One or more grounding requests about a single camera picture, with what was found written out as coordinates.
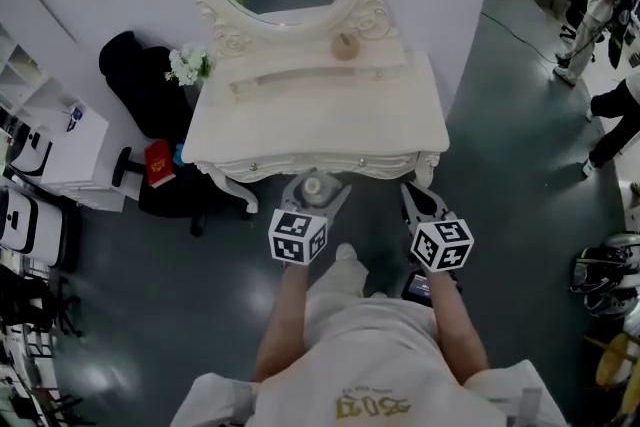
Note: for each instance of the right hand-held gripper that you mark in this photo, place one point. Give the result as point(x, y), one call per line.
point(442, 245)

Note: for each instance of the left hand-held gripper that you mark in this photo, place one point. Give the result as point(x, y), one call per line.
point(295, 237)

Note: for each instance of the person's left forearm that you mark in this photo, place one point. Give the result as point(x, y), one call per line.
point(285, 320)

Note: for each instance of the person's right forearm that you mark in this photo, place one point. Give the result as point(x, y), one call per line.
point(457, 330)

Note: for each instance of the white dressing table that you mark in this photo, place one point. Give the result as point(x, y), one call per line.
point(320, 115)

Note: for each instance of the person's beige trouser leg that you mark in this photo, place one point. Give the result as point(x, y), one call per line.
point(340, 275)

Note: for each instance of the black device with screen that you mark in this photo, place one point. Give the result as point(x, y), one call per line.
point(419, 287)

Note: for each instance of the blue object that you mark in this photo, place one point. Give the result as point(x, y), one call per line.
point(178, 155)

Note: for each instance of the red book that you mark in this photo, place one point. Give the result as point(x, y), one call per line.
point(159, 163)

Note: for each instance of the person's white shirt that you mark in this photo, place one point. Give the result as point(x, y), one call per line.
point(370, 365)

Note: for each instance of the white flower bouquet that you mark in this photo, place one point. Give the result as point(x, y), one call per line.
point(190, 64)

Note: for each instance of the pile of helmets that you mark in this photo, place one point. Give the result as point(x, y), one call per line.
point(607, 275)

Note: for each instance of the black office chair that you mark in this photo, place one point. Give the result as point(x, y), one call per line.
point(145, 85)

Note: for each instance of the yellow stool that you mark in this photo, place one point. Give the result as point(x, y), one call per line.
point(615, 360)

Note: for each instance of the white shelf cabinet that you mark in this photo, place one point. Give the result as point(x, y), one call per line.
point(55, 125)

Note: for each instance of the white and black appliance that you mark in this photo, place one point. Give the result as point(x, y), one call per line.
point(25, 225)

